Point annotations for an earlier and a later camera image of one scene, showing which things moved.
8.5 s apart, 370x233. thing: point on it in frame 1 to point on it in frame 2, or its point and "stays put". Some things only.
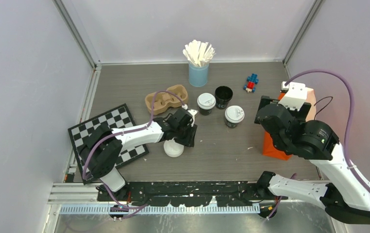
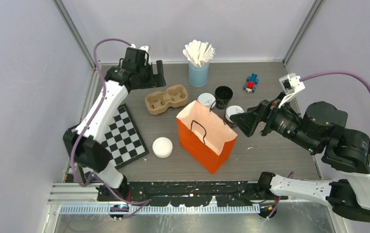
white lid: [206, 101] stays put
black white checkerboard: [117, 117] stays put
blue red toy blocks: [252, 80] stays put
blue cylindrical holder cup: [198, 75] stays put
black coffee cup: [223, 94] stays put
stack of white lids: [172, 148] to [162, 147]
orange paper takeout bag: [269, 148] to [204, 137]
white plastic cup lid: [234, 114] stays put
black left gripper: [189, 141] to [156, 80]
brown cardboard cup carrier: [163, 101] stays put
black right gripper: [301, 114] to [263, 110]
